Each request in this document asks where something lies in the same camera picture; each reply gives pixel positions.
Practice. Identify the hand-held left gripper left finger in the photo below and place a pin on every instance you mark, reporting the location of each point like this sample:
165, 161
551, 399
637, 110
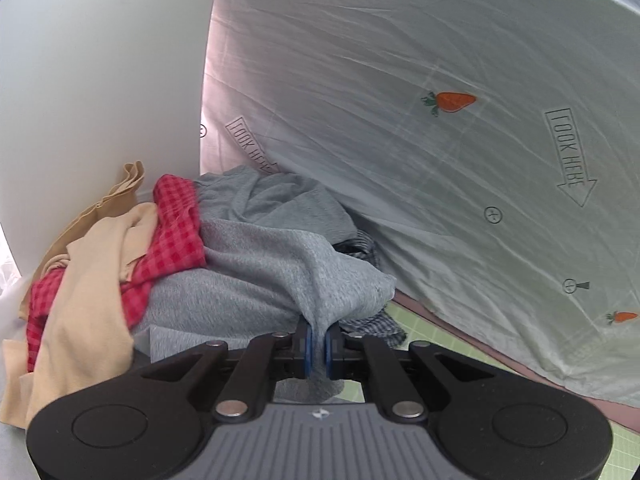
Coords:
307, 356

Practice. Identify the beige garment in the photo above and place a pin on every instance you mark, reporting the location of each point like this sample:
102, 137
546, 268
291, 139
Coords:
75, 320

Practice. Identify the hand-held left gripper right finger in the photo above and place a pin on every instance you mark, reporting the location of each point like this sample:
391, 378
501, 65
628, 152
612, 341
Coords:
329, 356

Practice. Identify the white board panel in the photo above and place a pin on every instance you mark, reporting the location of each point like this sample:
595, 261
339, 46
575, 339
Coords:
100, 85

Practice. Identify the green grid mat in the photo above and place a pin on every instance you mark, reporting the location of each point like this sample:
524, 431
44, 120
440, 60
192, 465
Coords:
425, 330

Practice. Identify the blue-grey t-shirt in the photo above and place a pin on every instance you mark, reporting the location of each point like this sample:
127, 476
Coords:
280, 200

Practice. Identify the red checked shirt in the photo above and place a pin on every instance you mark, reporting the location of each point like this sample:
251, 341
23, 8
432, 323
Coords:
175, 240

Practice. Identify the white carrot print sheet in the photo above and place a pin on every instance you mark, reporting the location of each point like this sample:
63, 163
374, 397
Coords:
400, 185

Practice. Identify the blue checked shirt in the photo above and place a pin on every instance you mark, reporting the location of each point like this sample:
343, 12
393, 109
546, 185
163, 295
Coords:
380, 327

